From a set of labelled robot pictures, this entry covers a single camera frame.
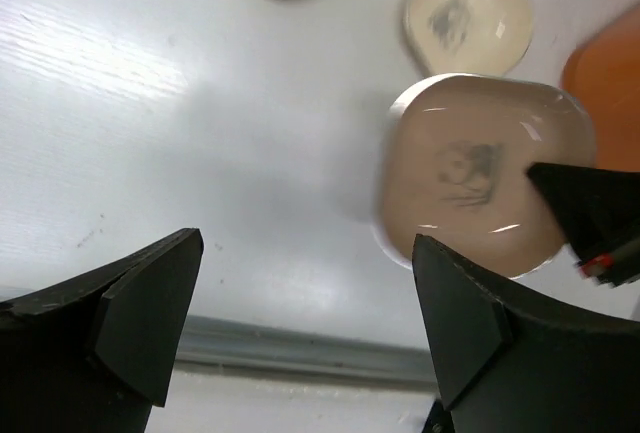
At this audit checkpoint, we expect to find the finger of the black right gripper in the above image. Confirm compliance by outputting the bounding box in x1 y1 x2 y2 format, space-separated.
527 163 639 261

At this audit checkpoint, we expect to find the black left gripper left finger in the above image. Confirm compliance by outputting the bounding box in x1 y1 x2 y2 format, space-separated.
1 228 204 432

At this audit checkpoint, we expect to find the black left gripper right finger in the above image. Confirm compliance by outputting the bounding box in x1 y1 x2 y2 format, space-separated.
412 236 639 432

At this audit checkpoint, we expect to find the brown plate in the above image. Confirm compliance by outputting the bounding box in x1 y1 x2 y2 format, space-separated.
376 73 596 278

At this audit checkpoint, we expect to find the orange plastic bin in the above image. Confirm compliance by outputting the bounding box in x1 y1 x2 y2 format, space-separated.
561 5 639 172

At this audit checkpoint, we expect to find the cream plate right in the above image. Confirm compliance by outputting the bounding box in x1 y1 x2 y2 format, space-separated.
403 0 534 76

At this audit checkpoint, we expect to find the aluminium rail frame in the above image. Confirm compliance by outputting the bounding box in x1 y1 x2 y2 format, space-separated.
176 315 438 391

